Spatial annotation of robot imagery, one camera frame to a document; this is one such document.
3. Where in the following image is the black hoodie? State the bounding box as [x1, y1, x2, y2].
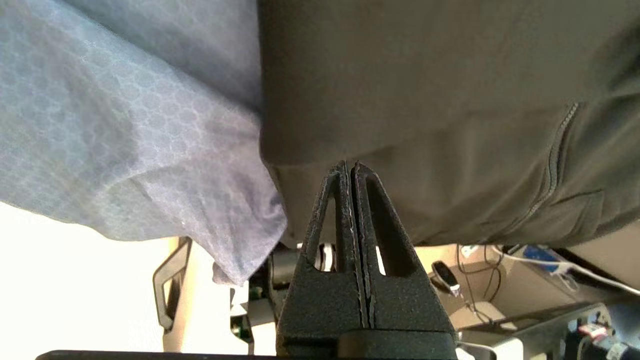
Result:
[257, 0, 640, 248]

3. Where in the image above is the blue plastic item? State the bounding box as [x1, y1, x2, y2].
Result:
[522, 244, 568, 273]

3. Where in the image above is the thin black wire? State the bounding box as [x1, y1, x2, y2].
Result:
[455, 244, 503, 323]

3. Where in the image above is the blue-sheeted bed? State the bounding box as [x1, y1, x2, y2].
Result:
[0, 0, 288, 287]

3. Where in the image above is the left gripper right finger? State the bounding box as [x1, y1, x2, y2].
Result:
[350, 161, 458, 357]

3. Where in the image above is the small black remote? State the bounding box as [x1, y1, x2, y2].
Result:
[431, 260, 462, 297]

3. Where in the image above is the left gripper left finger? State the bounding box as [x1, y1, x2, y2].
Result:
[276, 161, 372, 357]

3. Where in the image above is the white cable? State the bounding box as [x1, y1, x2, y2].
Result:
[492, 244, 640, 297]

